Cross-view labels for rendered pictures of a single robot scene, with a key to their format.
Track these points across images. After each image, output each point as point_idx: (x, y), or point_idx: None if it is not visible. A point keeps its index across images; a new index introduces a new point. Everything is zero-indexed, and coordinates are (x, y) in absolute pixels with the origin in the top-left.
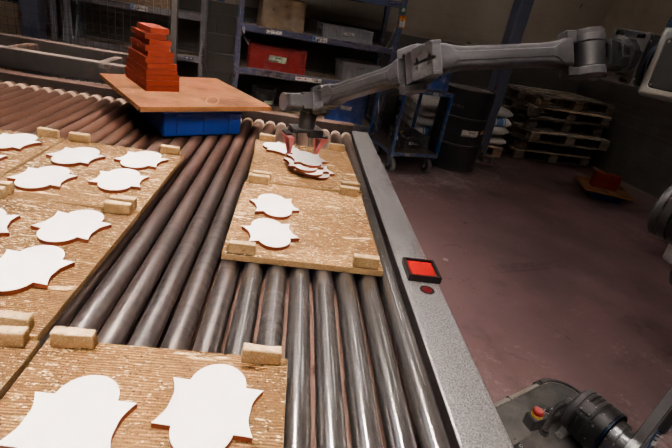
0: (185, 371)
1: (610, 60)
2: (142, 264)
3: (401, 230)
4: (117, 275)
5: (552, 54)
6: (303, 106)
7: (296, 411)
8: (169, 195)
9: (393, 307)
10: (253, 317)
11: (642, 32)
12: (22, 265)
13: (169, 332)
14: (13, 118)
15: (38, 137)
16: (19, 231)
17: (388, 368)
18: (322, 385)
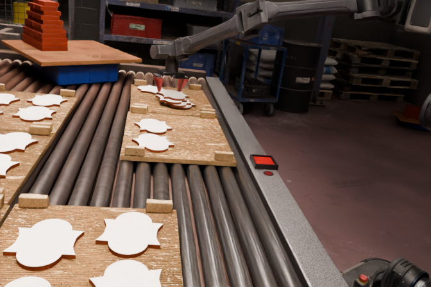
0: (110, 217)
1: (381, 8)
2: (64, 165)
3: (248, 139)
4: (49, 171)
5: (342, 5)
6: (169, 54)
7: (185, 236)
8: (73, 123)
9: (245, 183)
10: (148, 192)
11: None
12: None
13: (93, 200)
14: None
15: None
16: None
17: (244, 214)
18: (200, 224)
